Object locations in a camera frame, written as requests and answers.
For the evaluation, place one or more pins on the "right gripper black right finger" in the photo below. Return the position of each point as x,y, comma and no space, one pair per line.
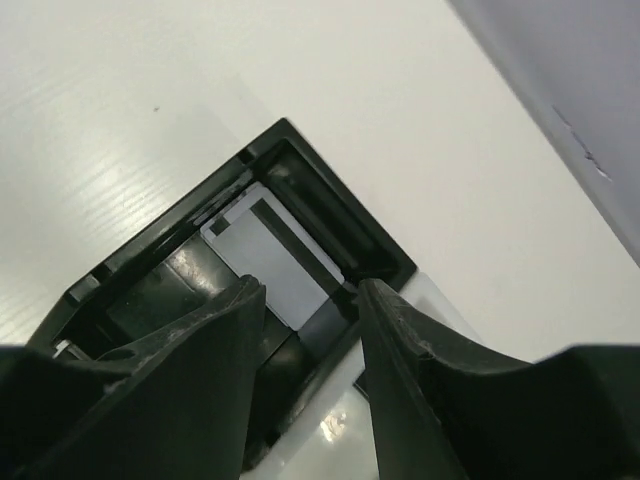
446,407

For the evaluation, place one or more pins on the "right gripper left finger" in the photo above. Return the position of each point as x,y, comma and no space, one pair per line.
174,404

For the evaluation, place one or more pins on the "white silver card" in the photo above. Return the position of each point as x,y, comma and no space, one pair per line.
248,247

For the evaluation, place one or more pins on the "black white card tray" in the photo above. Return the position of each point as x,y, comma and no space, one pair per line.
168,271

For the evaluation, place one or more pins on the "silver credit card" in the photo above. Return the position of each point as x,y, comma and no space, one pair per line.
229,214

